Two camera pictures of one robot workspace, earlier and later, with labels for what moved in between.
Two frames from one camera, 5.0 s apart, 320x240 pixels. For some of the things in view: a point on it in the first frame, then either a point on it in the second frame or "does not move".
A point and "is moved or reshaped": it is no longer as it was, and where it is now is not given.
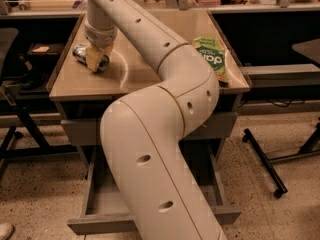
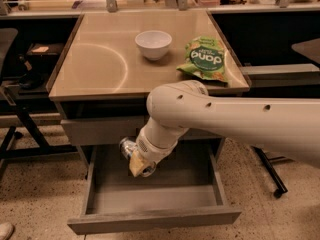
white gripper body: [99, 38] → [149, 149]
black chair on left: [19, 137] does not move
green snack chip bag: [214, 53] does not move
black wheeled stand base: [267, 163] does not move
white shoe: [6, 230] does not move
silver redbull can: [80, 53] is moved or reshaped
